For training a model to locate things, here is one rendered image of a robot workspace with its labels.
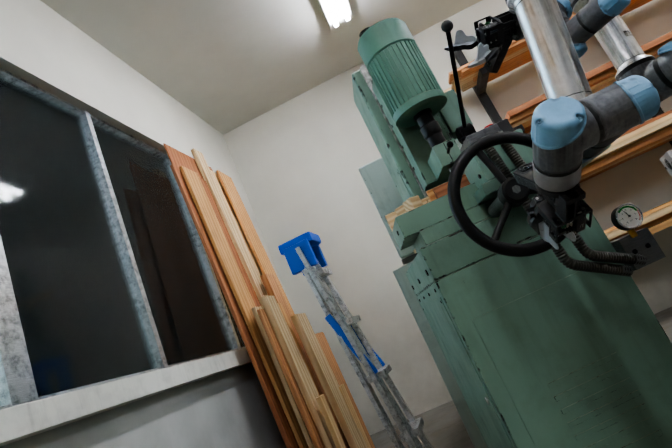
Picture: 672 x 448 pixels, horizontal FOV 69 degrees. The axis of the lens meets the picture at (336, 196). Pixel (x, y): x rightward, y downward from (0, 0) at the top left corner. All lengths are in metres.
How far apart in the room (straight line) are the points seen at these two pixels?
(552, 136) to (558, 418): 0.74
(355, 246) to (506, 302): 2.67
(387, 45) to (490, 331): 0.88
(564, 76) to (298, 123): 3.38
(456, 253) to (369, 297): 2.59
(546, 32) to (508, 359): 0.74
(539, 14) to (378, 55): 0.65
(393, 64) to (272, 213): 2.71
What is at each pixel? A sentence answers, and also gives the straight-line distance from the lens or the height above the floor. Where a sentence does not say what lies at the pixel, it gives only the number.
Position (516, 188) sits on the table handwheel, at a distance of 1.14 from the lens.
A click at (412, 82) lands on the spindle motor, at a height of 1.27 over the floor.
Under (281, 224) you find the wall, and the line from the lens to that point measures 4.05.
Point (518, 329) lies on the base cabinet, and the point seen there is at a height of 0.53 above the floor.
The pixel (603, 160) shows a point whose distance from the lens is 3.55.
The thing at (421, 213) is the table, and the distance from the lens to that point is 1.29.
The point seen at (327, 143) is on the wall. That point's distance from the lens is 4.10.
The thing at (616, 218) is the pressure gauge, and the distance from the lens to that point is 1.35.
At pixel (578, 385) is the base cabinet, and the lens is 1.34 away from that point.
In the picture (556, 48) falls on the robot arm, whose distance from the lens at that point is 1.03.
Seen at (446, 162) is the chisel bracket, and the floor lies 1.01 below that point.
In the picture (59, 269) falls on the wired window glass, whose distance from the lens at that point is 2.03.
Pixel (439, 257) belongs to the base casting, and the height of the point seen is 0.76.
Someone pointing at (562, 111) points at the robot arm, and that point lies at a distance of 0.81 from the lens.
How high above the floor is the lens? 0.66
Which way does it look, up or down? 16 degrees up
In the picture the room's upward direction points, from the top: 24 degrees counter-clockwise
